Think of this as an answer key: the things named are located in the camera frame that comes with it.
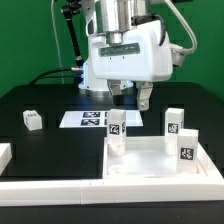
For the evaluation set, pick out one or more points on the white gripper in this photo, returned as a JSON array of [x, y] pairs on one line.
[[142, 56]]

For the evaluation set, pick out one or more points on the white square table top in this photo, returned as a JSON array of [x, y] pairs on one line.
[[144, 157]]

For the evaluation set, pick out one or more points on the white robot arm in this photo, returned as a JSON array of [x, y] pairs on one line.
[[112, 18]]

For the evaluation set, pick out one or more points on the white marker sheet with tags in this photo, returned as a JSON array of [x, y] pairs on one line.
[[81, 119]]

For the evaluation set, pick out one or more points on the white L-shaped obstacle fence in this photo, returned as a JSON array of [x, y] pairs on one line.
[[118, 190]]

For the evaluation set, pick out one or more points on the white block at left edge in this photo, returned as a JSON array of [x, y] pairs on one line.
[[5, 155]]

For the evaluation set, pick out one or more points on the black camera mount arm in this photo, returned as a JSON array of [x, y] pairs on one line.
[[69, 10]]

